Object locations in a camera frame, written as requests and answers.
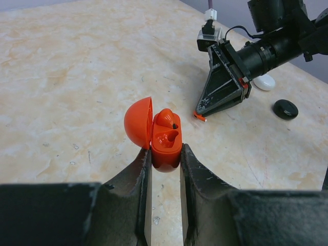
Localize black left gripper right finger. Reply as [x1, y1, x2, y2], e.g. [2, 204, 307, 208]
[180, 144, 327, 245]

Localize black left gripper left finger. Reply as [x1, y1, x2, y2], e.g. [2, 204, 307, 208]
[1, 149, 152, 245]

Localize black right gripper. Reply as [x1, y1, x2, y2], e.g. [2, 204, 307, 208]
[195, 34, 301, 117]

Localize orange earbud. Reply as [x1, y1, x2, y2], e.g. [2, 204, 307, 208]
[193, 111, 207, 122]
[156, 108, 177, 129]

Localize white round charging case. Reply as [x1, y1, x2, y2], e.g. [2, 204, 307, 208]
[253, 74, 276, 91]

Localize black round charging case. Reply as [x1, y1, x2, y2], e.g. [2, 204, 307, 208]
[272, 99, 299, 120]

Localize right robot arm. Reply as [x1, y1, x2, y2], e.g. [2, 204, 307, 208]
[194, 1, 327, 120]

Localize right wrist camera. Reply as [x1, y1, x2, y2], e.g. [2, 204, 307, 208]
[197, 19, 222, 52]

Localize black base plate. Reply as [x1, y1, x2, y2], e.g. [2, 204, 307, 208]
[321, 168, 328, 190]

